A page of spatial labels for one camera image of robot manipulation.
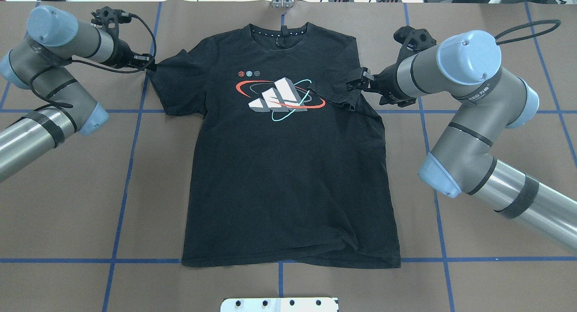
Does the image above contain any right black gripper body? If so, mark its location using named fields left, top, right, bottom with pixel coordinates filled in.
left=345, top=64, right=417, bottom=107

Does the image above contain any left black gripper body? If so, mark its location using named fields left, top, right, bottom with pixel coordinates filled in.
left=115, top=41, right=156, bottom=71

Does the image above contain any black printed t-shirt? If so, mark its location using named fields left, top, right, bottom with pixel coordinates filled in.
left=148, top=23, right=401, bottom=269

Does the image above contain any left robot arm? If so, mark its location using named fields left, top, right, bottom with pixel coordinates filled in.
left=0, top=5, right=157, bottom=181

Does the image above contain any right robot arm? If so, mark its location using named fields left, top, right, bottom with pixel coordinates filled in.
left=346, top=26, right=576, bottom=254

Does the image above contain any brown paper table cover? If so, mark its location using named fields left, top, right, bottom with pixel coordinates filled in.
left=0, top=1, right=577, bottom=312

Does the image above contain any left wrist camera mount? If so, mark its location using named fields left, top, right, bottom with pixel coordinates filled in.
left=91, top=6, right=132, bottom=39

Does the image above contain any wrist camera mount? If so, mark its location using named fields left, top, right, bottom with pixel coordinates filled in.
left=393, top=26, right=438, bottom=59
left=91, top=6, right=132, bottom=39

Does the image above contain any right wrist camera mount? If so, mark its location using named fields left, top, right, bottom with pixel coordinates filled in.
left=393, top=26, right=438, bottom=59

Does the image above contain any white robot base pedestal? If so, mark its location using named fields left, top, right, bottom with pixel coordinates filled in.
left=220, top=297, right=339, bottom=312

